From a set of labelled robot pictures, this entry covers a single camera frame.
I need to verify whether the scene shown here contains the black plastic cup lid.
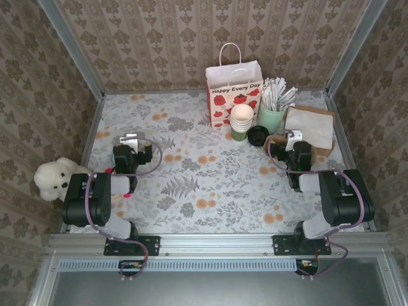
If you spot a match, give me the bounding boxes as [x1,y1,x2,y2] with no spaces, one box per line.
[248,125,268,143]

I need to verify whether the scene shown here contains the green paper cup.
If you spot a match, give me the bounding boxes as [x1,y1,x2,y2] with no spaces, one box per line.
[230,104,255,124]

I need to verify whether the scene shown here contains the white printed paper gift bag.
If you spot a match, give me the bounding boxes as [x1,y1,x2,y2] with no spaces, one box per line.
[205,41,264,130]

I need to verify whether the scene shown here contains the brown cardboard napkin tray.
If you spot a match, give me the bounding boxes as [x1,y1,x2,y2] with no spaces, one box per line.
[280,105,337,159]

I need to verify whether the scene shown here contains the mint green holder cup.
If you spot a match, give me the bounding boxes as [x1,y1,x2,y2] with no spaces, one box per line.
[256,102,287,135]

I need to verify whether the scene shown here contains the stack of white napkins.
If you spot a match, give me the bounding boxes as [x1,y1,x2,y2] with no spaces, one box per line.
[283,106,335,150]

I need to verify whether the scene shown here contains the stack of green paper cups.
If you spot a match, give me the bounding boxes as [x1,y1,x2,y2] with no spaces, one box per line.
[230,117,254,142]

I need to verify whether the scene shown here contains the bundle of paper-wrapped straws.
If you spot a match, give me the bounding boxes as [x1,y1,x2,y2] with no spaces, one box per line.
[260,76,299,112]

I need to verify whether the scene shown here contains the floral table cloth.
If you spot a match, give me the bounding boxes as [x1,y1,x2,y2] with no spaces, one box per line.
[68,91,367,235]

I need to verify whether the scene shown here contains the white teddy bear plush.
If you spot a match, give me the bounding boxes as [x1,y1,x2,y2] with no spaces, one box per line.
[34,157,93,202]

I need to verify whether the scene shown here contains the grey metal panel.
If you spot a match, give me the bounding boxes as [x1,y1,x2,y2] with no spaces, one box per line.
[30,254,399,306]

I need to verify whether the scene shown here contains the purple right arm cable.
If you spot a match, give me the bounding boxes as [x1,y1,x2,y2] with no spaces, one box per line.
[267,129,366,281]

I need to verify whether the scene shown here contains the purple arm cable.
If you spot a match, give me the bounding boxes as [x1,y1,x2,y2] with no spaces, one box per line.
[267,129,366,281]
[83,136,164,282]

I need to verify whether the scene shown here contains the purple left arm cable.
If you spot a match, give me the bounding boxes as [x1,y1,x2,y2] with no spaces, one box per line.
[83,136,164,282]

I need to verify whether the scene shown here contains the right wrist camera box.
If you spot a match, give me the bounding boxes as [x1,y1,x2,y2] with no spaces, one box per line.
[284,129,303,148]

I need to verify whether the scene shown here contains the aluminium side rail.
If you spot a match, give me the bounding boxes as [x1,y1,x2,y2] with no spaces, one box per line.
[60,94,106,235]
[324,91,377,232]

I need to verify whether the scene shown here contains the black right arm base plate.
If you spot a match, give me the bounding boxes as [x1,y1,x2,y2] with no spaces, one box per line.
[272,235,332,257]

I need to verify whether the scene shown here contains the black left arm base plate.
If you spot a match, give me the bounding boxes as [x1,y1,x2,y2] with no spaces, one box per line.
[104,235,161,257]

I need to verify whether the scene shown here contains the aluminium mounting rail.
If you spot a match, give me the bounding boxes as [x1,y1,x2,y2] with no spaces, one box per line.
[47,232,391,256]

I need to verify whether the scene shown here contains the aluminium frame post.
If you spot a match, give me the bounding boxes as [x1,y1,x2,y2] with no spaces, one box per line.
[38,0,106,99]
[326,0,388,96]

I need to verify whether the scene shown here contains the grey slotted cable duct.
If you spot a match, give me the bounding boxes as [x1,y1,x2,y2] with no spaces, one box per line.
[58,258,302,272]

